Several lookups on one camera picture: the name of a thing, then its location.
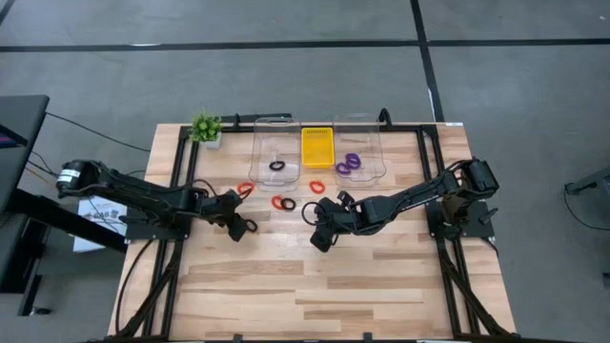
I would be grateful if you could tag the yellow plastic basket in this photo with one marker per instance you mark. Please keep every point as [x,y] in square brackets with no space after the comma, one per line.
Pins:
[318,147]

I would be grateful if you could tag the black aluminium table frame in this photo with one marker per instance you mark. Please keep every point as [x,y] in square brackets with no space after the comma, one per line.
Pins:
[236,128]

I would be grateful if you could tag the black clamp loop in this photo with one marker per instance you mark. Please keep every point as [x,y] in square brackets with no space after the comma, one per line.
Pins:
[383,110]

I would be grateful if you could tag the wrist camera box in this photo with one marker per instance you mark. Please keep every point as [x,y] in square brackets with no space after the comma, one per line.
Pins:
[345,197]
[233,197]

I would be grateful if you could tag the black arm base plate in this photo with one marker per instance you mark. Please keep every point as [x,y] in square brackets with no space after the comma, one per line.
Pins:
[472,224]
[157,231]

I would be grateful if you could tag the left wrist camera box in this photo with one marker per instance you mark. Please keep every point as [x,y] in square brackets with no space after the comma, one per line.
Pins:
[233,197]

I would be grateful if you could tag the black desk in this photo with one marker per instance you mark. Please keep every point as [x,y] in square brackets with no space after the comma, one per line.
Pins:
[24,124]

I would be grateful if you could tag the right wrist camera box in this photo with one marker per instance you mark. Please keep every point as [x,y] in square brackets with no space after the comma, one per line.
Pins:
[345,197]

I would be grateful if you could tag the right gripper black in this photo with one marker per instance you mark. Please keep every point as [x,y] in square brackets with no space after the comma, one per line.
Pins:
[352,216]

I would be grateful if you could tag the clear plastic bin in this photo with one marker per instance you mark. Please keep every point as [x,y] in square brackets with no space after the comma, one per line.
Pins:
[267,143]
[367,143]

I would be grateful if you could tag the green plant in white pot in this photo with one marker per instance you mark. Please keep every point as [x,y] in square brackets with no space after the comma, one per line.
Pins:
[206,128]

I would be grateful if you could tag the white paper sheet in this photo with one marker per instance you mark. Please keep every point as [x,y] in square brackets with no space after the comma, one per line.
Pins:
[102,216]

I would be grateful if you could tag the black bar bracket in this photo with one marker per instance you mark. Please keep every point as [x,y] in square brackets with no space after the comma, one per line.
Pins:
[262,115]

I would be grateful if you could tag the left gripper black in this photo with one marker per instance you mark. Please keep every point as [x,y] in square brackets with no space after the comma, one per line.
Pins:
[219,207]

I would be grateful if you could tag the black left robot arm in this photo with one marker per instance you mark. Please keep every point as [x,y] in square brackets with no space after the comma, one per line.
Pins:
[143,195]

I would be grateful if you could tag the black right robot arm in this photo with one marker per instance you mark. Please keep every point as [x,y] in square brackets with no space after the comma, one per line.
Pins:
[419,195]

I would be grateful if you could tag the white label sticker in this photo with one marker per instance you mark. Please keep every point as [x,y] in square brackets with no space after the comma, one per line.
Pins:
[454,124]

